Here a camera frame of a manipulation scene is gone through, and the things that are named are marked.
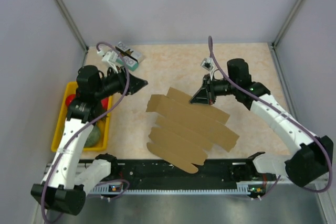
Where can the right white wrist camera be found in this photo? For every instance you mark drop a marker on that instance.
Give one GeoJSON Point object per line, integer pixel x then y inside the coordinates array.
{"type": "Point", "coordinates": [209, 65]}

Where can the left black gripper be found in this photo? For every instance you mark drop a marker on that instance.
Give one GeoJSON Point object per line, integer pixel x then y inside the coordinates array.
{"type": "Point", "coordinates": [135, 84]}

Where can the red apple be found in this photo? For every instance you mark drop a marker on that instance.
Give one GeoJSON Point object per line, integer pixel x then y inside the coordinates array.
{"type": "Point", "coordinates": [69, 99]}

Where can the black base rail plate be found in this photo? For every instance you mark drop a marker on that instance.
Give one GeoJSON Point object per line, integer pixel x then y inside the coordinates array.
{"type": "Point", "coordinates": [158, 174]}

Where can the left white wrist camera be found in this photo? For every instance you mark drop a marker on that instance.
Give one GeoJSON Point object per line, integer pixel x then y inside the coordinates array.
{"type": "Point", "coordinates": [109, 58]}

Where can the brown cardboard box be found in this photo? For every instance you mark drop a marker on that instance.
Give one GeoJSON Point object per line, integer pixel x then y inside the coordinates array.
{"type": "Point", "coordinates": [184, 132]}

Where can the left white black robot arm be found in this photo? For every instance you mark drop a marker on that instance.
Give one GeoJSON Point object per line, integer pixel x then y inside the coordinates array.
{"type": "Point", "coordinates": [62, 189]}

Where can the red tomato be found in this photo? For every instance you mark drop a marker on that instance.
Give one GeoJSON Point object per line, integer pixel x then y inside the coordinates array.
{"type": "Point", "coordinates": [105, 103]}

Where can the grey slotted cable duct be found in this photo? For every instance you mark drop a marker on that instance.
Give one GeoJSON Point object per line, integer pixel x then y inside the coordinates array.
{"type": "Point", "coordinates": [241, 189]}

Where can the green melon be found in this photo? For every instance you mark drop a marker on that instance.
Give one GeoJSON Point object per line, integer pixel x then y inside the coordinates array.
{"type": "Point", "coordinates": [93, 138]}

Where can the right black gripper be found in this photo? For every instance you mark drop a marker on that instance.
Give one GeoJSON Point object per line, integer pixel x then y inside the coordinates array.
{"type": "Point", "coordinates": [206, 95]}

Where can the white teal printed carton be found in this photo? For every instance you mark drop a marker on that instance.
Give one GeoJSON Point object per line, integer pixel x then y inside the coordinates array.
{"type": "Point", "coordinates": [132, 57]}

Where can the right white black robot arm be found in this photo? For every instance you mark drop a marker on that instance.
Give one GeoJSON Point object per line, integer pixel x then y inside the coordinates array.
{"type": "Point", "coordinates": [310, 156]}

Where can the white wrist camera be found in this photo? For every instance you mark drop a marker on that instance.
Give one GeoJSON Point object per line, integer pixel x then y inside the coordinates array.
{"type": "Point", "coordinates": [209, 65]}
{"type": "Point", "coordinates": [109, 58]}

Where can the yellow plastic tray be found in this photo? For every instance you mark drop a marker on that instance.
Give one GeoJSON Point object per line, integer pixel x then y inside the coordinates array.
{"type": "Point", "coordinates": [102, 124]}

